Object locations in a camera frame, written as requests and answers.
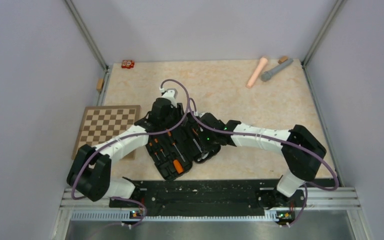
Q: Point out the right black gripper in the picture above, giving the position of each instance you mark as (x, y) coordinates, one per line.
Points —
(201, 133)

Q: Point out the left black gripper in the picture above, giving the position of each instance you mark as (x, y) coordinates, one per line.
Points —
(179, 112)

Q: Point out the small orange bit driver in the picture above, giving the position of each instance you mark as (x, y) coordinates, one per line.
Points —
(155, 151)

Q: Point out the black plastic tool case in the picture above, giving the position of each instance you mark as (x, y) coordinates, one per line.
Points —
(183, 136)

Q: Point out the long orange handled screwdriver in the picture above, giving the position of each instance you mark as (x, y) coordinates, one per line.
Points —
(178, 167)

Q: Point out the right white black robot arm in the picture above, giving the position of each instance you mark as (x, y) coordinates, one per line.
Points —
(301, 151)

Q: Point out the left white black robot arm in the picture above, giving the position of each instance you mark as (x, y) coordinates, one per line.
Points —
(91, 171)

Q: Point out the red toy car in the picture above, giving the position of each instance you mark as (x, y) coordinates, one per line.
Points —
(127, 64)

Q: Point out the wooden chessboard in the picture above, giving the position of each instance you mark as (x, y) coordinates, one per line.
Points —
(101, 123)

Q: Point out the left wooden block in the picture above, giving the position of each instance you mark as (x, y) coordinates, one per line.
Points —
(100, 85)

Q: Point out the wooden block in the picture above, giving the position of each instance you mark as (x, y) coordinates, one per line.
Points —
(283, 59)
(100, 85)

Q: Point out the grey toy microphone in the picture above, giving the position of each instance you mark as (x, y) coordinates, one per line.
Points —
(267, 75)

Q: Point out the pink toy microphone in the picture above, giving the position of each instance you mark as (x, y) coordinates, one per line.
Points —
(263, 61)

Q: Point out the back wooden block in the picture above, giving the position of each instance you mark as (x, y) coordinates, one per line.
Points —
(283, 59)

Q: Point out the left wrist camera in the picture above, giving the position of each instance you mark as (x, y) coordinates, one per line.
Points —
(170, 93)

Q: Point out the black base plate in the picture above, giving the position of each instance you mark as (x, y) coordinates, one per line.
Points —
(210, 198)

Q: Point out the aluminium frame rail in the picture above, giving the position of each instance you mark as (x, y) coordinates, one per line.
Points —
(344, 199)

